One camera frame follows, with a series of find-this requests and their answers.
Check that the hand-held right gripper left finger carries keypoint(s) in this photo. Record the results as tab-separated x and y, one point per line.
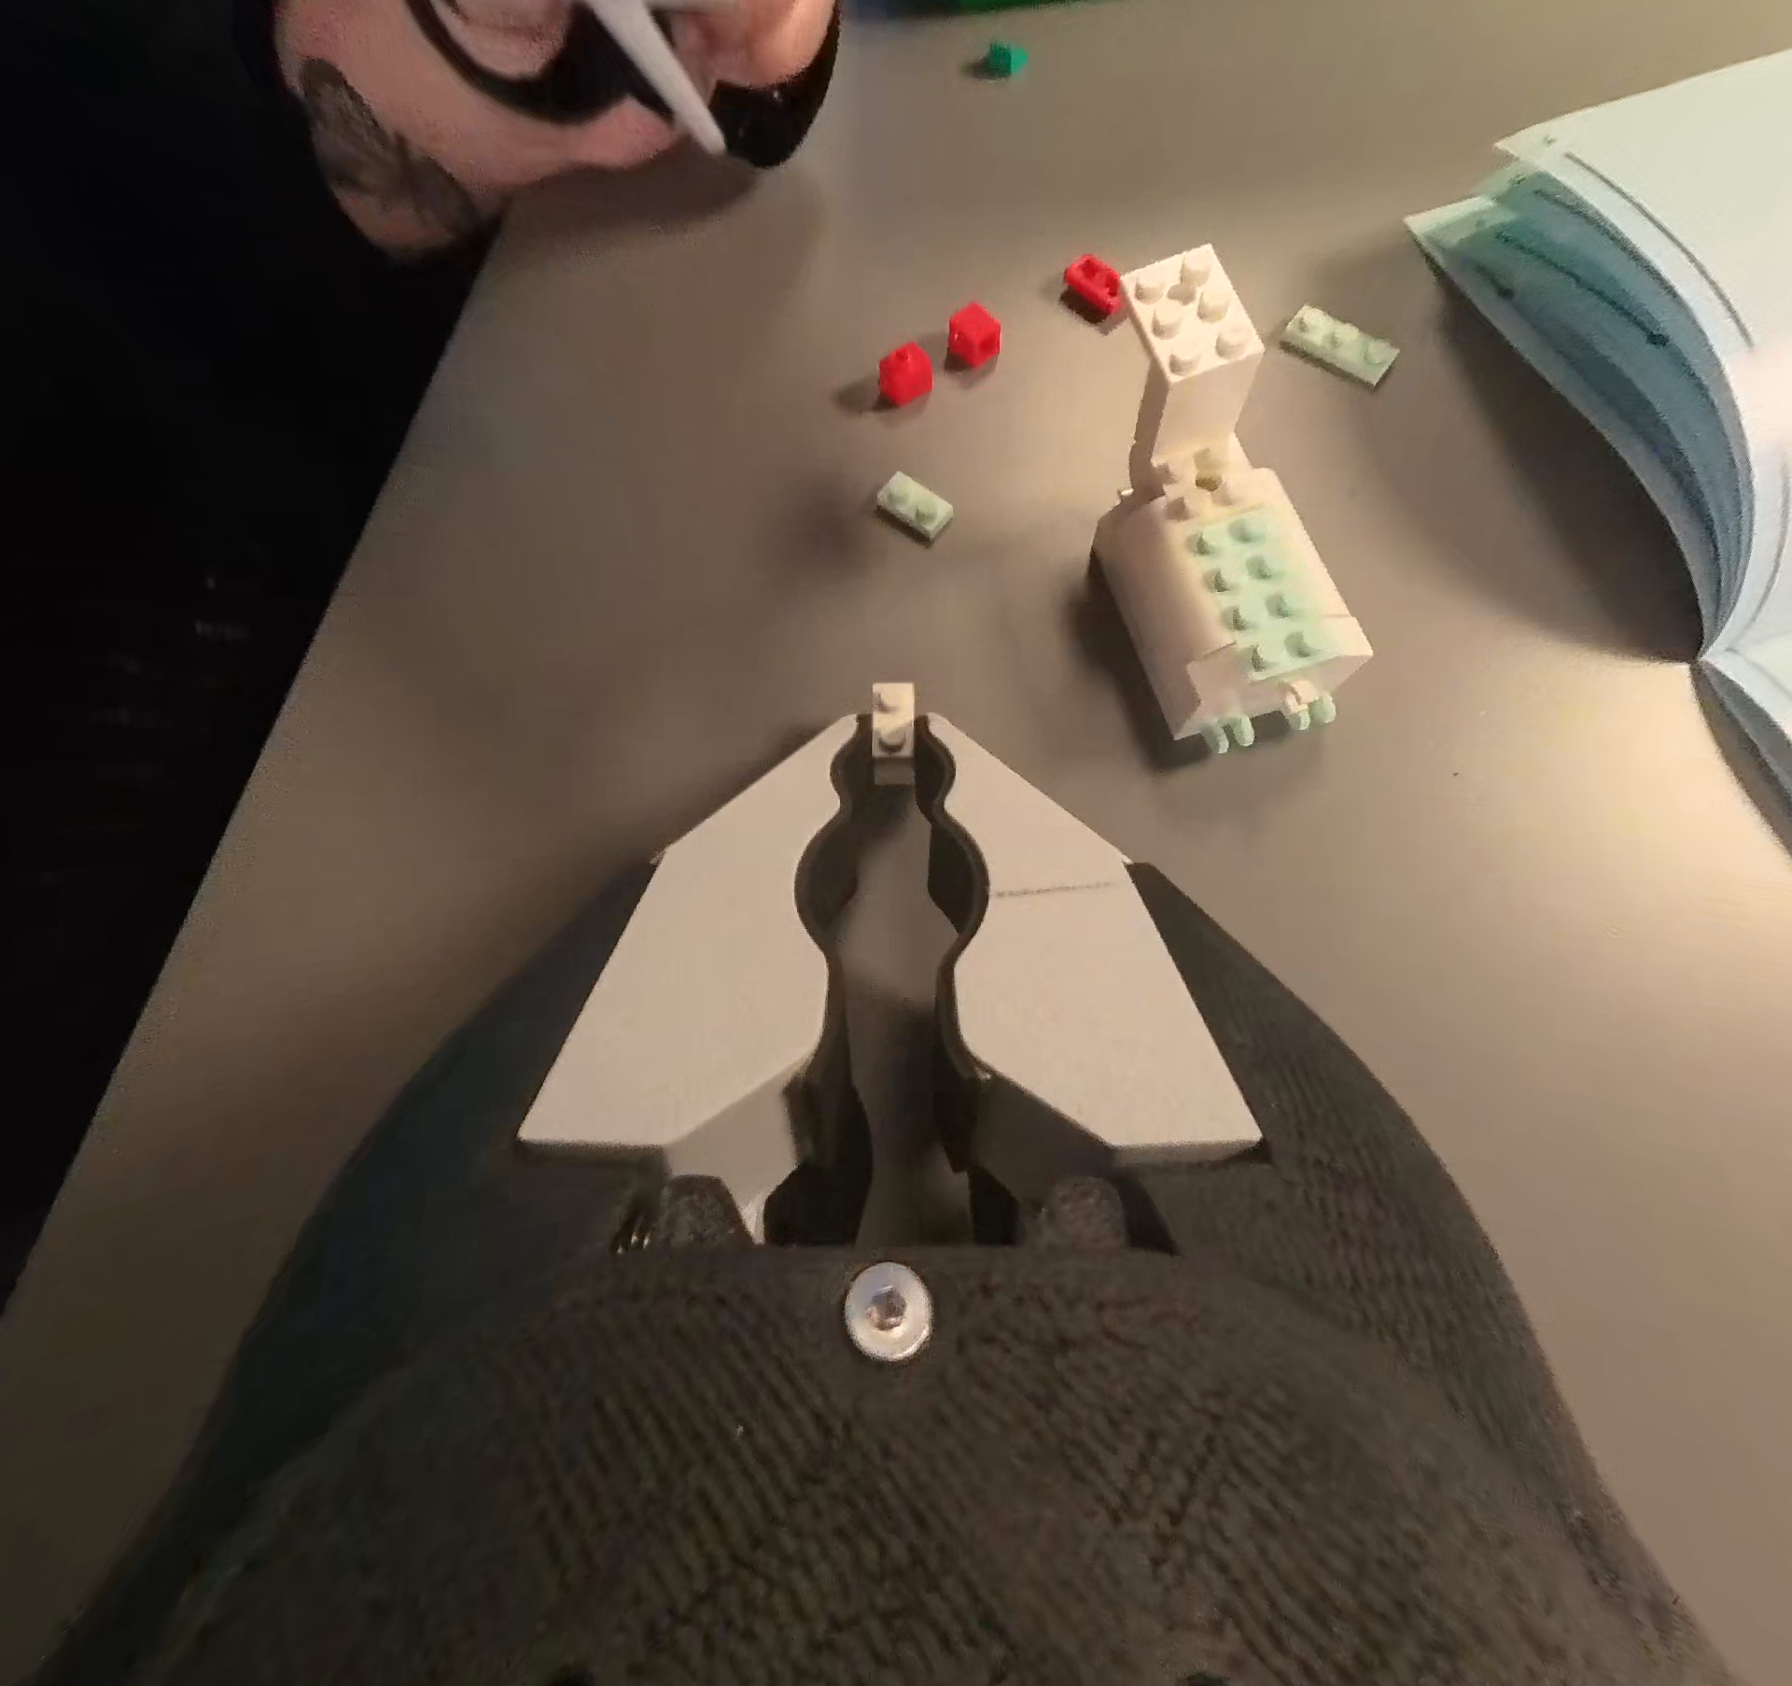
686	1015

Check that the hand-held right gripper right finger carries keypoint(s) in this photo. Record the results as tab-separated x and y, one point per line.
1093	1015

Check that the small white lego piece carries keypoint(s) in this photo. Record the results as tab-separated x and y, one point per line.
893	735

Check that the white and mint lego model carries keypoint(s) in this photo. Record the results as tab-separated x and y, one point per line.
1162	580

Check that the small teal lego brick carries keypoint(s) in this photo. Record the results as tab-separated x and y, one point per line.
1005	59

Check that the short mint lego plate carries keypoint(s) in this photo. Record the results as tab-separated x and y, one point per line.
915	507

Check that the small red lego brick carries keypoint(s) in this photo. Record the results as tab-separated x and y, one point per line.
906	375
1091	283
973	335

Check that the long mint lego plate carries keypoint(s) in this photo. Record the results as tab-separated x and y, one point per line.
1341	345

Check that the lego instruction booklet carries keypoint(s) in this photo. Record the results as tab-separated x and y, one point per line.
1681	259

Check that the person's left hand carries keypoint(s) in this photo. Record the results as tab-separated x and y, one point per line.
350	48

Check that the person's black sweater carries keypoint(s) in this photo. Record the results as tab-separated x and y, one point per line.
141	455

